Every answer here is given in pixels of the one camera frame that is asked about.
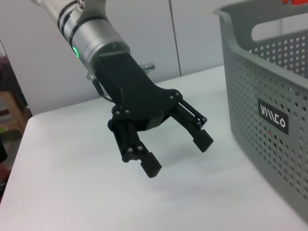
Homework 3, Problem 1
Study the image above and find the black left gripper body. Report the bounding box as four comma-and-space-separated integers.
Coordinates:
92, 51, 183, 132

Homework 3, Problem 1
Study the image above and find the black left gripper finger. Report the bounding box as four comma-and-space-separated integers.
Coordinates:
107, 117, 162, 179
168, 98, 214, 154

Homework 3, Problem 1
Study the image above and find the grey perforated storage bin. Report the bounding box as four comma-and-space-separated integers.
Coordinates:
213, 0, 308, 221

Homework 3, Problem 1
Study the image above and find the wooden shelf unit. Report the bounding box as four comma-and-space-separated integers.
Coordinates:
0, 89, 34, 137

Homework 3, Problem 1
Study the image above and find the orange bin handle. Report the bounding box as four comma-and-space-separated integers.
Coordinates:
281, 0, 308, 8

